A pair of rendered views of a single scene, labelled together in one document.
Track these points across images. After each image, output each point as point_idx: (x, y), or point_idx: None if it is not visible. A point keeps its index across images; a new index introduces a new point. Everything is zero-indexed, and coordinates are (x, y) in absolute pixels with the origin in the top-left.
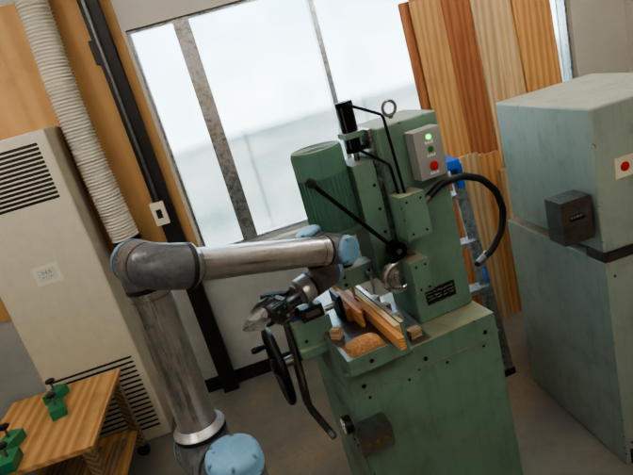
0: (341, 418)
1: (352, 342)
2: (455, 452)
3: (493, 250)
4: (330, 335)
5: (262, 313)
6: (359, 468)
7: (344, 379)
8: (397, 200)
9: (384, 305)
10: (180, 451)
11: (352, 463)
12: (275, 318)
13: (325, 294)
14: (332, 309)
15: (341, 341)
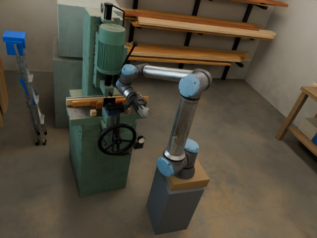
0: (142, 137)
1: None
2: None
3: None
4: (125, 113)
5: (144, 106)
6: (105, 174)
7: (132, 126)
8: (126, 48)
9: None
10: (181, 162)
11: (94, 181)
12: (144, 106)
13: (79, 109)
14: (99, 109)
15: (132, 111)
